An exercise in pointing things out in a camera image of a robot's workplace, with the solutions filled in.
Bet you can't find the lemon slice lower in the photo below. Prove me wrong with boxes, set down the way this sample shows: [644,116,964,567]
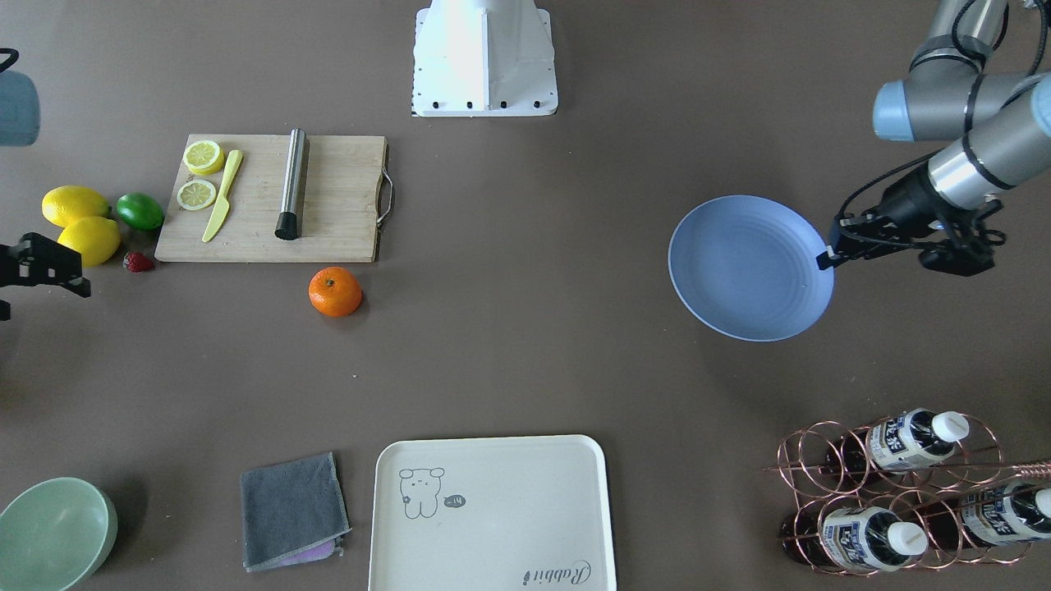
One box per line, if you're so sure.
[176,179,218,212]

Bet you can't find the blue plate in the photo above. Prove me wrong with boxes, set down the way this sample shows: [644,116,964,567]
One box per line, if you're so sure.
[667,195,836,341]

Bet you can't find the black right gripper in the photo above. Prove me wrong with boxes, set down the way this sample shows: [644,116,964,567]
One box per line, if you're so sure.
[1,232,91,298]

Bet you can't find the yellow plastic knife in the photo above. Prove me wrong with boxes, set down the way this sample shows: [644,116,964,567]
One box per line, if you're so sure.
[200,149,244,243]

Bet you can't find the orange fruit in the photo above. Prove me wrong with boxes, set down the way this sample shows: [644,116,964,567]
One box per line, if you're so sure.
[308,266,364,317]

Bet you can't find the wooden cutting board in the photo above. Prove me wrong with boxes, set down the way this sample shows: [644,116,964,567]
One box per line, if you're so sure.
[154,134,389,264]

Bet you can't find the cream rectangular tray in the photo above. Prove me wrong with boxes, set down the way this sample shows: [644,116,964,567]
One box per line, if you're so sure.
[368,434,618,590]

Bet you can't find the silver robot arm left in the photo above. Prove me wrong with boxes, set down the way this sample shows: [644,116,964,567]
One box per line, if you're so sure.
[817,1,1050,277]

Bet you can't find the steel cylinder knife sharpener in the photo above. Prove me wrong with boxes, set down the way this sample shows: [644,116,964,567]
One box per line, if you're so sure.
[274,128,310,241]

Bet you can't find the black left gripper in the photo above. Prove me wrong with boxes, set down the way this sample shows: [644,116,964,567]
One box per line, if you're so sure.
[817,164,1006,277]

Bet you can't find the green lime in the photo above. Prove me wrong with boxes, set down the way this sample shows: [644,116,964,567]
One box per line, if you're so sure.
[115,192,165,231]

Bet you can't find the yellow lemon upper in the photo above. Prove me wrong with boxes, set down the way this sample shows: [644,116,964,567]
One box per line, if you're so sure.
[41,185,110,228]

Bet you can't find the green ceramic bowl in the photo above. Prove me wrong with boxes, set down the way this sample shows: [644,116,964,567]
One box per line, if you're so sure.
[1,478,119,590]

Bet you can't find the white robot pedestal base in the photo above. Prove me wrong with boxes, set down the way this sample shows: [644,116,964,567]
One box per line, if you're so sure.
[411,1,559,117]

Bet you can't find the red strawberry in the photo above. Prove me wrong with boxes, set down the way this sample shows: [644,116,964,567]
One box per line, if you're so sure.
[122,251,154,273]

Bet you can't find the yellow lemon lower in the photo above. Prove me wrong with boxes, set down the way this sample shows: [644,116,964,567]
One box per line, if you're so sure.
[57,216,121,267]

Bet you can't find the dark sauce bottle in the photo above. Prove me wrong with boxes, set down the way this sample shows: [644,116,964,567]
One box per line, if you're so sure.
[824,408,970,485]
[778,507,929,575]
[916,480,1050,551]

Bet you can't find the yellow lemon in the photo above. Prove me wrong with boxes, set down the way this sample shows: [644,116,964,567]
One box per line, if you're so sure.
[57,216,121,267]
[41,185,110,228]

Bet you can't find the grey folded cloth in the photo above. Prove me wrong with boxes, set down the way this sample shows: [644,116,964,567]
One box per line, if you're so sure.
[239,452,351,573]

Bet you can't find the copper wire bottle rack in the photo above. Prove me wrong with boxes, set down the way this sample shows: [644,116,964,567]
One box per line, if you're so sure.
[772,416,1049,577]

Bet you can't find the dark sauce bottle top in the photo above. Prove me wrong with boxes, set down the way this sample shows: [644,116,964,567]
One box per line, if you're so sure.
[824,408,970,485]

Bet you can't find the lemon half slice upper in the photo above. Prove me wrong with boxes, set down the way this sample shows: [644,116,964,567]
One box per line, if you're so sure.
[181,140,226,176]

